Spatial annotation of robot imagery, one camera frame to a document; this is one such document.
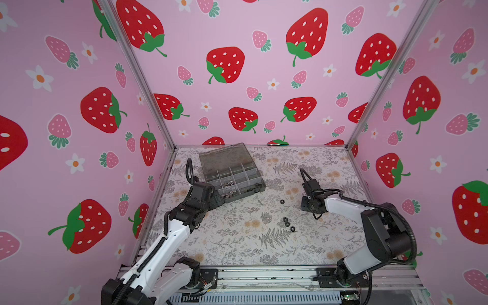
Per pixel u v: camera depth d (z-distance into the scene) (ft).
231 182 3.33
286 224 2.91
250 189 3.29
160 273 1.47
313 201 2.30
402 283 2.41
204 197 2.02
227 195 3.20
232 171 3.40
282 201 3.16
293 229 2.88
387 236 1.49
